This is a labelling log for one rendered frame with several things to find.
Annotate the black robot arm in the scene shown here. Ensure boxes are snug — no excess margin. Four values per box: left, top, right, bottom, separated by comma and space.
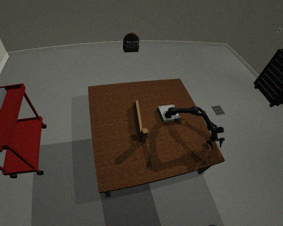
165, 106, 224, 134

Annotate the wooden post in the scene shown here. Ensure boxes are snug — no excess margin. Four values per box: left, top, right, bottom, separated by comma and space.
140, 128, 148, 142

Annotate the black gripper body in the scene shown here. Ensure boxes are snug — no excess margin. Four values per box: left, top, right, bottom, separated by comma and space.
206, 133, 225, 144

